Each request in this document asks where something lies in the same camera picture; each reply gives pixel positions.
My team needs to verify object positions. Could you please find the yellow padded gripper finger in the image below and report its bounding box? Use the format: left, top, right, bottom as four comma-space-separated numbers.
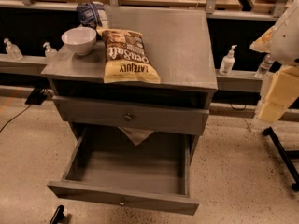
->
256, 66, 299, 123
249, 27, 275, 53

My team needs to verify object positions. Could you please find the brown and yellow chip bag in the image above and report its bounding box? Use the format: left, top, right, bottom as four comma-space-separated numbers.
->
96, 27, 161, 83

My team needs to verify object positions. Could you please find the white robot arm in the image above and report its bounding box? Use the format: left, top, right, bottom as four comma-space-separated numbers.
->
249, 0, 299, 123

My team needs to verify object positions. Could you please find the closed grey top drawer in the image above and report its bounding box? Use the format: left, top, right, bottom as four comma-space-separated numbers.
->
53, 96, 209, 135

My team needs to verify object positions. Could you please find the grey paper under drawer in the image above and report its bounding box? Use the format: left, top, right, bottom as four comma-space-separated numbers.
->
120, 127, 153, 146

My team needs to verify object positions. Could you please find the grey drawer cabinet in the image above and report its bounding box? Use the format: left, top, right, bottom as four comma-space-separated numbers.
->
42, 7, 217, 215

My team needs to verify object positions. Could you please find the open grey middle drawer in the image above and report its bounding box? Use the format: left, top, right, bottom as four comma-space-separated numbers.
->
48, 126, 199, 216

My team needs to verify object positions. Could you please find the blue and white chip bag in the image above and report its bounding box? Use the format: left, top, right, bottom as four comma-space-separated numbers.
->
76, 2, 109, 29

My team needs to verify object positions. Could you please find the clear water bottle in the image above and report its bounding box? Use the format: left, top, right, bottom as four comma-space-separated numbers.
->
254, 54, 274, 78

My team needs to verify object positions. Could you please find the black stand base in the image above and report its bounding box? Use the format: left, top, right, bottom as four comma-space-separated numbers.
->
263, 127, 299, 192

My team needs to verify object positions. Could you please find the white bowl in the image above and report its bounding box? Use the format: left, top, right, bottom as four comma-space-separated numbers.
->
62, 27, 96, 56

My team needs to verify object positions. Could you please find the clear sanitizer bottle near cabinet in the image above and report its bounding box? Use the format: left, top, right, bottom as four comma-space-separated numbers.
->
43, 42, 57, 62

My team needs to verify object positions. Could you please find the clear sanitizer bottle far left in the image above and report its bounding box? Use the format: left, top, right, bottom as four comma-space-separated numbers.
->
4, 38, 23, 61

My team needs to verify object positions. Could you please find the black cable on floor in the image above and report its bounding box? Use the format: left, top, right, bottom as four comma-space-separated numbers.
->
0, 105, 32, 133

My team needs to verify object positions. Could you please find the black handle at bottom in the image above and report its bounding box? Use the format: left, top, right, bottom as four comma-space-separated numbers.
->
50, 205, 64, 224

